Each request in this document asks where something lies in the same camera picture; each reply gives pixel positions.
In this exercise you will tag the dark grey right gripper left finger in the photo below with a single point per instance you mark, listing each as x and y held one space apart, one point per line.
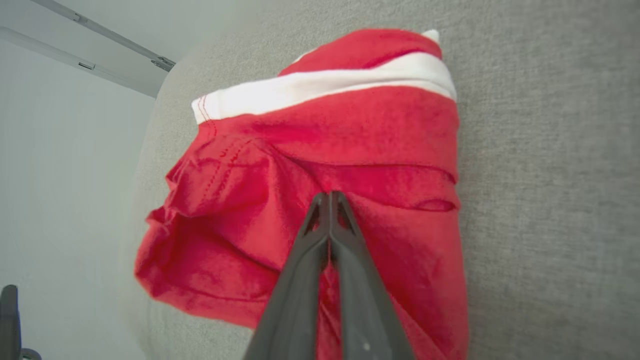
295 300

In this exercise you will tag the red Bulls shorts white stripe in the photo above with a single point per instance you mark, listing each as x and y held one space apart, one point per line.
350 135

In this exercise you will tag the grey fabric sofa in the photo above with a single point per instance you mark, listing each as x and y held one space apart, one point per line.
550 200

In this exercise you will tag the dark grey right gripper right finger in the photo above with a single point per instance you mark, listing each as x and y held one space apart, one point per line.
365 310

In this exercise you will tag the grey aluminium wall rail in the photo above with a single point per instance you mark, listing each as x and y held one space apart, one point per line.
100 70

